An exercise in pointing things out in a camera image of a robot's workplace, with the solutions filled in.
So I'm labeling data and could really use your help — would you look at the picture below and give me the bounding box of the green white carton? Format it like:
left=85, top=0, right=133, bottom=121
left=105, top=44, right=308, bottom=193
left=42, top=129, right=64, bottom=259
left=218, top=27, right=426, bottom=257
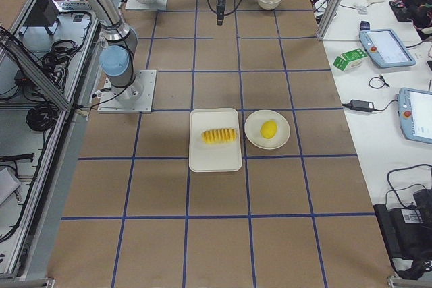
left=333, top=48, right=368, bottom=71

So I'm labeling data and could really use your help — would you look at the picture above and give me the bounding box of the white rectangular tray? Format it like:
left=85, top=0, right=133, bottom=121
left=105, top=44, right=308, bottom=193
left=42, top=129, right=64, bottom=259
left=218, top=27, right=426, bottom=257
left=189, top=108, right=242, bottom=173

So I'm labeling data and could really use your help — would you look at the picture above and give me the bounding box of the blue teach pendant upper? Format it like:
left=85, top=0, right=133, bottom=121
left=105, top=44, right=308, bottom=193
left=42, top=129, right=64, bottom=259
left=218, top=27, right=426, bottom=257
left=358, top=29, right=416, bottom=68

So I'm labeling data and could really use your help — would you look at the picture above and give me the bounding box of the blue teach pendant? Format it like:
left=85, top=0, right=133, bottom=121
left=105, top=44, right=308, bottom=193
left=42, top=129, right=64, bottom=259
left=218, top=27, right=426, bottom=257
left=358, top=29, right=416, bottom=68
left=398, top=88, right=431, bottom=144

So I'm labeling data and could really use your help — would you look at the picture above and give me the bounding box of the black power adapter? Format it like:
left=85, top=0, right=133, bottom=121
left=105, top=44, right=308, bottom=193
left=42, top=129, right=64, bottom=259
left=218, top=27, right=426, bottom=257
left=350, top=100, right=375, bottom=112

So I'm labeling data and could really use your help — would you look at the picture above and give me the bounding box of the aluminium side frame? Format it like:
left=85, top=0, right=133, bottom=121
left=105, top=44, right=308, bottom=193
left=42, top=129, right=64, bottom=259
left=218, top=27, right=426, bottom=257
left=1, top=0, right=99, bottom=281

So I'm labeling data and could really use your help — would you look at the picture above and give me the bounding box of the round white plate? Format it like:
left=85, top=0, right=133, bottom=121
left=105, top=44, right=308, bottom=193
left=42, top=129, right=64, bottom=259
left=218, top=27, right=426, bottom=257
left=244, top=110, right=290, bottom=150

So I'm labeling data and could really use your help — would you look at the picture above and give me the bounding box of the black monitor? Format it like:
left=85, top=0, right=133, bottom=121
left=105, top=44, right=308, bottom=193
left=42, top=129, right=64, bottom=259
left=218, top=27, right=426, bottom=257
left=23, top=0, right=60, bottom=35

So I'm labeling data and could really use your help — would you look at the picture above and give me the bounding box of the black equipment box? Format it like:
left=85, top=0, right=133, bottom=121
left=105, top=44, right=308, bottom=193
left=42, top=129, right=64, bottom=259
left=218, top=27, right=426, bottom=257
left=374, top=189, right=431, bottom=280

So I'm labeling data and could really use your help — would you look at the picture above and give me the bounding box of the yellow lemon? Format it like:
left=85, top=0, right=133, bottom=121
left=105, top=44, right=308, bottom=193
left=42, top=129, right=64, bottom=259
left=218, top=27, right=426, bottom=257
left=260, top=120, right=278, bottom=139

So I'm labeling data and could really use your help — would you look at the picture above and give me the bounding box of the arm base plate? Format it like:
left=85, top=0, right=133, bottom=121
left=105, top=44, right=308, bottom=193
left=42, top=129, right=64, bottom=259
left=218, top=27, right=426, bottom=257
left=97, top=70, right=157, bottom=113
left=125, top=0, right=167, bottom=11

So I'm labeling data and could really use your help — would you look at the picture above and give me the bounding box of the striped bread roll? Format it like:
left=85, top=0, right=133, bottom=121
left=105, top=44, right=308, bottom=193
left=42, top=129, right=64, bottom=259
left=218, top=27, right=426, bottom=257
left=200, top=128, right=238, bottom=144

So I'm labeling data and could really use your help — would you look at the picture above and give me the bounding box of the blue teach pendant lower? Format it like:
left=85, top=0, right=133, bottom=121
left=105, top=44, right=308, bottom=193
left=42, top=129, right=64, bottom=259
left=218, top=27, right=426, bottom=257
left=398, top=88, right=431, bottom=144

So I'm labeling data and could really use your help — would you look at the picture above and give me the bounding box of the coiled black cables left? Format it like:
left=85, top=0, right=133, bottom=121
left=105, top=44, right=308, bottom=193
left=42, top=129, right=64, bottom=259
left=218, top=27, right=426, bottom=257
left=26, top=104, right=60, bottom=133

